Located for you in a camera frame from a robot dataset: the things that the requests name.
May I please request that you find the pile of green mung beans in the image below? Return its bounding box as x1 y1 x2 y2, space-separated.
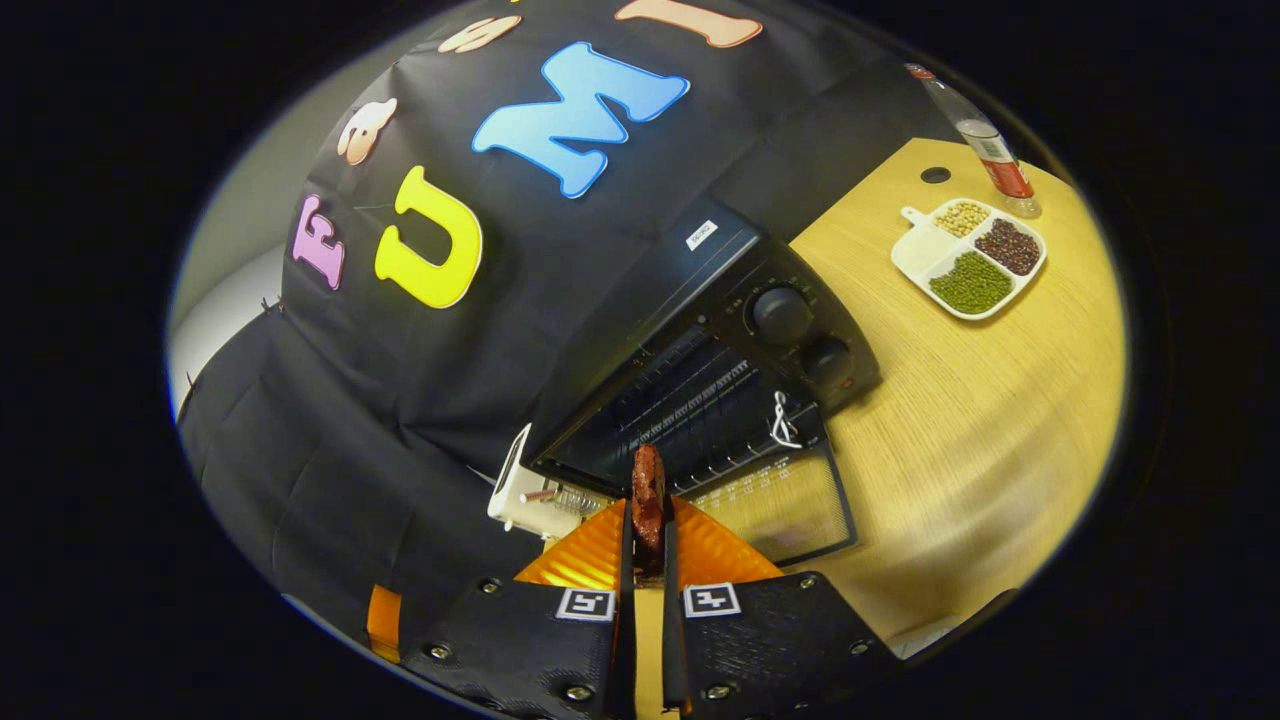
928 250 1014 315

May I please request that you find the white cord loop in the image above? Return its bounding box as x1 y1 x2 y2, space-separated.
770 391 803 450

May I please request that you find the black backdrop cloth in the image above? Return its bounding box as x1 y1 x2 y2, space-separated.
178 0 961 641

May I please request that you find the pile of yellow soybeans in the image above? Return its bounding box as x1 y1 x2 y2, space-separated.
935 200 991 239

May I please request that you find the black electric oven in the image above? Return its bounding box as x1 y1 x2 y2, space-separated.
527 195 883 569

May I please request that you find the clear plastic bottle red label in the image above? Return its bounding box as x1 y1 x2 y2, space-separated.
904 62 1043 220

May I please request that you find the white toaster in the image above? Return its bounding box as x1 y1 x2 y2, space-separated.
486 423 613 543

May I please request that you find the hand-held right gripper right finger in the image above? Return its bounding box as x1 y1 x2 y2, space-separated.
662 497 901 720

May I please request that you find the black oven knob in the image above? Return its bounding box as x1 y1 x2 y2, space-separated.
803 337 858 391
750 287 813 346

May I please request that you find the white divided plate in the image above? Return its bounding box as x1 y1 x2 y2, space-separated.
889 196 1049 322

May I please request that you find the reddish brown meat piece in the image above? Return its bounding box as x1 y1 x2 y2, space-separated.
630 443 669 576

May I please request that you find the pile of dark red beans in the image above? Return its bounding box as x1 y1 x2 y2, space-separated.
975 218 1041 277

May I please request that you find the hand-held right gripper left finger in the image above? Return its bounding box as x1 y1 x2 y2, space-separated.
400 497 637 720

